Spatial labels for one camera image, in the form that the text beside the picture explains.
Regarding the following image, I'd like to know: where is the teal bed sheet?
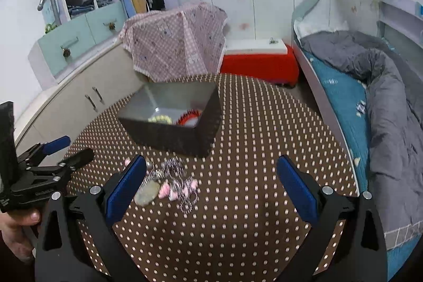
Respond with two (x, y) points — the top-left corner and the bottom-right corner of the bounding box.
(303, 50), (423, 281)

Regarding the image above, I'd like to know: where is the grey quilt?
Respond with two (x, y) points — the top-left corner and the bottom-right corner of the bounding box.
(299, 30), (423, 250)

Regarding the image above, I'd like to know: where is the teal drawer unit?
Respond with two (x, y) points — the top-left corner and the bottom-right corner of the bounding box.
(28, 1), (130, 85)

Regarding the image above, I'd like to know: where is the pink checked cloth cover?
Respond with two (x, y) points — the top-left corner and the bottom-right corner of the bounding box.
(118, 1), (228, 83)

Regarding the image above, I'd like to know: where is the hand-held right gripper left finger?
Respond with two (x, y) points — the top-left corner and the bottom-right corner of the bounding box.
(35, 155), (148, 282)

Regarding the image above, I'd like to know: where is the white low cabinet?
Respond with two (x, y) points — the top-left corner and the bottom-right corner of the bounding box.
(14, 37), (150, 152)

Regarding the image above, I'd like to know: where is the pink bead bracelet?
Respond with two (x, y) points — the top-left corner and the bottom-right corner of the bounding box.
(158, 179), (199, 202)

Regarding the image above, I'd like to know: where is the brown dotted tablecloth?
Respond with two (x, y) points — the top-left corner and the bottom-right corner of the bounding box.
(63, 73), (360, 282)

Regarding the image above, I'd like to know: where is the red storage stool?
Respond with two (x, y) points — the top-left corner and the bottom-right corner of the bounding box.
(219, 39), (300, 88)

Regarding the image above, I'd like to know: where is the black jewelry box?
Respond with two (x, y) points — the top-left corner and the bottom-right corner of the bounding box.
(117, 81), (223, 158)

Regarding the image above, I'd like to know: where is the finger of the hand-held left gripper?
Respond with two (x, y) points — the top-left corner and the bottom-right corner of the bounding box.
(26, 147), (95, 185)
(15, 136), (72, 168)

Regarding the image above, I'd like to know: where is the silver chain necklace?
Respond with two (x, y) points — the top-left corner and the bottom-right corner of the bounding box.
(145, 158), (199, 214)

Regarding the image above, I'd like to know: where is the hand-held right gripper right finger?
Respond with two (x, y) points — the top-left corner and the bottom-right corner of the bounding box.
(277, 155), (389, 282)

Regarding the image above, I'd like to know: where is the yellow-green bead bracelet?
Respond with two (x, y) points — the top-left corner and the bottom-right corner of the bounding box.
(148, 115), (173, 125)

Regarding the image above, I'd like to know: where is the red bead bracelet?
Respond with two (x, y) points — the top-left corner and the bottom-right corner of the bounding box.
(176, 110), (202, 127)

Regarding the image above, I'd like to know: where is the person's left hand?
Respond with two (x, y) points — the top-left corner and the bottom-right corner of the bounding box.
(0, 207), (42, 264)

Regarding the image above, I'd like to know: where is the pale green stone pendant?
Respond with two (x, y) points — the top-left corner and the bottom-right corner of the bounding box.
(134, 181), (159, 206)

